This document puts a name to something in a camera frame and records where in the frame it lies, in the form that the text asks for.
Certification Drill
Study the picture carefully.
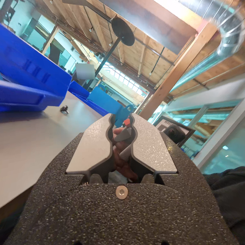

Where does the black camera on stand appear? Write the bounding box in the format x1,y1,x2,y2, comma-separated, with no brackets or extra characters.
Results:
153,116,195,148

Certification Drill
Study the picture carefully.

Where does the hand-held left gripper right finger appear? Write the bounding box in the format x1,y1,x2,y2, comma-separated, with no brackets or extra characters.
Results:
131,113,177,174

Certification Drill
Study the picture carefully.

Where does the large blue storage bin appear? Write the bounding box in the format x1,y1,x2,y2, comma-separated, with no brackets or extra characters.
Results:
0,24,73,118

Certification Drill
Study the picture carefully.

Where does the person's dark grey sweater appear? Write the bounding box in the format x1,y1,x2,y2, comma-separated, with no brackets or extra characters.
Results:
203,166,245,245

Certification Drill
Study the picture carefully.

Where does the black standing panel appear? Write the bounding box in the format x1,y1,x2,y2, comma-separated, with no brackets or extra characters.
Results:
49,43,61,64

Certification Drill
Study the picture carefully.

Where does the silver ventilation duct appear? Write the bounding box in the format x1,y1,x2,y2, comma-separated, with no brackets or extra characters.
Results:
169,0,245,93

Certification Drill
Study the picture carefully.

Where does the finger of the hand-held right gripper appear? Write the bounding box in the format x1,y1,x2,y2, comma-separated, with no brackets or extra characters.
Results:
119,144,132,161
114,127,132,142

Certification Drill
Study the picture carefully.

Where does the light blue plastic part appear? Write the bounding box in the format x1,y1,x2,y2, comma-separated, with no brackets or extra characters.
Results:
114,103,134,128

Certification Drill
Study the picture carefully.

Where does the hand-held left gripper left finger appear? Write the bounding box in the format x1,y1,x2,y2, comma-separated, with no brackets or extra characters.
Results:
65,113,115,175

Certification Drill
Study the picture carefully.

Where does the wooden post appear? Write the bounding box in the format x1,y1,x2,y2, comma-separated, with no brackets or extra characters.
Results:
139,23,218,120

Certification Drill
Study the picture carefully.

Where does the light stand with black head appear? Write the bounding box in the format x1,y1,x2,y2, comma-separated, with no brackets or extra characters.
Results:
95,15,135,77

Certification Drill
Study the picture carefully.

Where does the person's right hand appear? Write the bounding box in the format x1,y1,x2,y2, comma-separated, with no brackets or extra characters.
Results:
113,127,138,182

